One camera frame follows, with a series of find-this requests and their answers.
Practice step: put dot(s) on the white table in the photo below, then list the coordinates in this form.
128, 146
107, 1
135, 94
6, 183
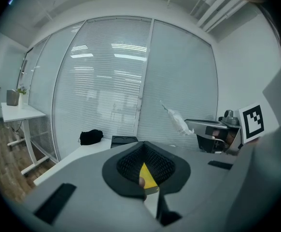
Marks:
82, 155

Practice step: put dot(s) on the clear plastic item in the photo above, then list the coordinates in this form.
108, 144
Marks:
178, 120

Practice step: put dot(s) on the person's grey top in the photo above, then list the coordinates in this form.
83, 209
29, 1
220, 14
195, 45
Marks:
263, 182

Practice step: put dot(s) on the white ceiling pipes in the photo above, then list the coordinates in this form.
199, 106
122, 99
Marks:
217, 11

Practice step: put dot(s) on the white standing desk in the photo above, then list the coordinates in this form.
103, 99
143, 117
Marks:
19, 112

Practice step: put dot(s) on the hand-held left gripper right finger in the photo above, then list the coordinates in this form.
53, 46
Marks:
193, 178

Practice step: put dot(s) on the black tray with round hollows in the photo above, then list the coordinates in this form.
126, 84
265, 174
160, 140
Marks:
124, 140

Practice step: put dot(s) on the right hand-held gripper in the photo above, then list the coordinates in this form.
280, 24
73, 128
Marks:
251, 122

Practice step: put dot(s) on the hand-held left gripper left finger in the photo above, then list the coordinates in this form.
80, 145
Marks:
87, 178

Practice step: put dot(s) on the white vase with plant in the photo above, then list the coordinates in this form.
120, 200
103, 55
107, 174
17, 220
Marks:
22, 98

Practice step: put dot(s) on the black bag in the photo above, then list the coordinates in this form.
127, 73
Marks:
91, 137

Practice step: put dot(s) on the yellow box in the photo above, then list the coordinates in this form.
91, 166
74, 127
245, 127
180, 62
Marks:
148, 179

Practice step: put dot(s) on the glass partition with blinds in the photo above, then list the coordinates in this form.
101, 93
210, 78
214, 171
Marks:
102, 86

